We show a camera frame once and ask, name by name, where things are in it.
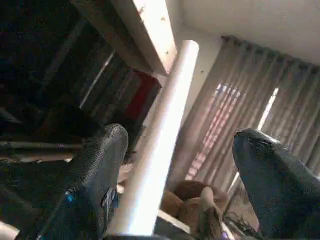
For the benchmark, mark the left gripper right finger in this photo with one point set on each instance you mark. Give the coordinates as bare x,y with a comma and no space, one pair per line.
280,190

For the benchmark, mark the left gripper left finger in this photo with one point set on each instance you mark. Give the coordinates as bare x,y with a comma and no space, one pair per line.
90,185

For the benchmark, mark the white plastic table leg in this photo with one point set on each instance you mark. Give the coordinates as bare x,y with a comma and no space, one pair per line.
160,140

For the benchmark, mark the brown plush toy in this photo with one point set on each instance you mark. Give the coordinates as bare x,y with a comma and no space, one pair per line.
187,200

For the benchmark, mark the grey window curtain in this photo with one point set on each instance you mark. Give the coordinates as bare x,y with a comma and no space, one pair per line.
240,100

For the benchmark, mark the red flat panel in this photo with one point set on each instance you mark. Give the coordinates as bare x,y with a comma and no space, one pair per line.
142,95

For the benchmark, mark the white glass-door cabinet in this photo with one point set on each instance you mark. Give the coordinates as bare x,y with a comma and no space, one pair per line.
150,30

